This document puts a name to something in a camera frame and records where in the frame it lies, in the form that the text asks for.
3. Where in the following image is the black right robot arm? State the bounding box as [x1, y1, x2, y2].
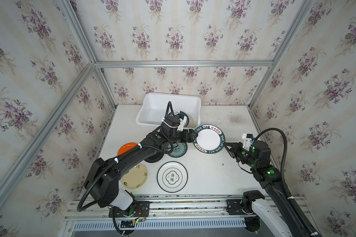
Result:
[224, 140, 321, 237]

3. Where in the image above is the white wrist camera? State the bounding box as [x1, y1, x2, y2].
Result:
[177, 115, 187, 132]
[242, 133, 254, 151]

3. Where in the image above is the white plate black rim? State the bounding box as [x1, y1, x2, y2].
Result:
[157, 162, 188, 193]

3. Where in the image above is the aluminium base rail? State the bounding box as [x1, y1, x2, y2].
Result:
[59, 194, 312, 237]

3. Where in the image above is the teal blue floral plate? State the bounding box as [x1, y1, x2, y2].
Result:
[168, 142, 188, 158]

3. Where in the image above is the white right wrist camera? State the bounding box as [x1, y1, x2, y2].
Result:
[242, 133, 254, 151]

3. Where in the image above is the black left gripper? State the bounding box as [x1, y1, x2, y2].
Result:
[168, 128, 198, 144]

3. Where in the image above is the white plate green lettered rim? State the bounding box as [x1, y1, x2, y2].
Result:
[193, 124, 225, 154]

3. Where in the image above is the aluminium frame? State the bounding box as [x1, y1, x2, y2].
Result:
[0, 1, 314, 210]

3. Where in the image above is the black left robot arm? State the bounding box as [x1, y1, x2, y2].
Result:
[77, 116, 198, 215]

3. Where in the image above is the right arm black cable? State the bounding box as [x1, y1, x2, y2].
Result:
[253, 127, 318, 237]

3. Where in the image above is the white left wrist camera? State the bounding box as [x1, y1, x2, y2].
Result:
[177, 115, 187, 132]

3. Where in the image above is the orange plate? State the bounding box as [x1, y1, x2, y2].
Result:
[117, 142, 138, 156]

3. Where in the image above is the white plate green red rim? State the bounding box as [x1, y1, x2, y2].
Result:
[168, 110, 190, 127]

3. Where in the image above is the white plastic bin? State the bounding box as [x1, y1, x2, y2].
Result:
[136, 93, 202, 128]

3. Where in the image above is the yellowish cream plate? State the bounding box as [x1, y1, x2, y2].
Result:
[121, 164, 148, 190]

